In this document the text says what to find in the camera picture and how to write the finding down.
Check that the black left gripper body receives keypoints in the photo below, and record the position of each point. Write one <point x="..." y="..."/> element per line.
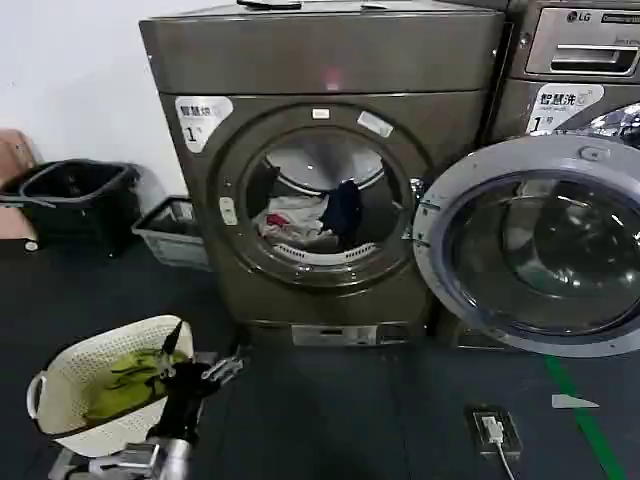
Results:
<point x="182" y="400"/>

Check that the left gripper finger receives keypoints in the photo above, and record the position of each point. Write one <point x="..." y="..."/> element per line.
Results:
<point x="222" y="371"/>
<point x="172" y="345"/>

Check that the green cloth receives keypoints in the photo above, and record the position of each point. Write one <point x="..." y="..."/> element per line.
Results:
<point x="125" y="385"/>

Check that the white perforated laundry basket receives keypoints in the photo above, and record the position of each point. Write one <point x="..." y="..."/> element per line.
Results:
<point x="100" y="340"/>

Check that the grey plastic crate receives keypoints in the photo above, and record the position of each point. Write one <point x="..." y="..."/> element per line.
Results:
<point x="170" y="240"/>

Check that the black plastic basket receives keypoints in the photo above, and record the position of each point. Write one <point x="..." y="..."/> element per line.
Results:
<point x="80" y="220"/>

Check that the red cloth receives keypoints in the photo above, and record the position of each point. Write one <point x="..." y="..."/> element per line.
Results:
<point x="277" y="220"/>

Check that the white cloth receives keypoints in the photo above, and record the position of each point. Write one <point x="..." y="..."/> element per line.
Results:
<point x="300" y="212"/>

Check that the pink box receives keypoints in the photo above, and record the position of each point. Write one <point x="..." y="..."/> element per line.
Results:
<point x="12" y="230"/>

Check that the dark navy cloth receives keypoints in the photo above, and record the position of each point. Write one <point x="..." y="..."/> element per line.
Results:
<point x="345" y="210"/>

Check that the white plug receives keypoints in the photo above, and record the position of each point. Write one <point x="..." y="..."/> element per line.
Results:
<point x="492" y="427"/>

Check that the floor socket box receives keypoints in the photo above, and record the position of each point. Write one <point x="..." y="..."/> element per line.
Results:
<point x="512" y="430"/>

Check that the grey front-load dryer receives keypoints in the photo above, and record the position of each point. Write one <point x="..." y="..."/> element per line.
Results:
<point x="320" y="55"/>

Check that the round glass dryer door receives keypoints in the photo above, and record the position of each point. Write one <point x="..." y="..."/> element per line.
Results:
<point x="540" y="240"/>

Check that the white triangular floor marker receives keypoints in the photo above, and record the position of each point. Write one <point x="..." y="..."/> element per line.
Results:
<point x="567" y="401"/>

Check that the flat black object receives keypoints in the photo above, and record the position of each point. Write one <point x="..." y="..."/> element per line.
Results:
<point x="270" y="4"/>

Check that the green floor tape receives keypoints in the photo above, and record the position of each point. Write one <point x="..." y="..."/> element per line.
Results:
<point x="582" y="415"/>

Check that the white paper sheet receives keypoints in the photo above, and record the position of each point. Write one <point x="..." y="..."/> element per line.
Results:
<point x="377" y="5"/>

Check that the grey dryer with drawer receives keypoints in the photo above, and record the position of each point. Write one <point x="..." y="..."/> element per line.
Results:
<point x="560" y="75"/>

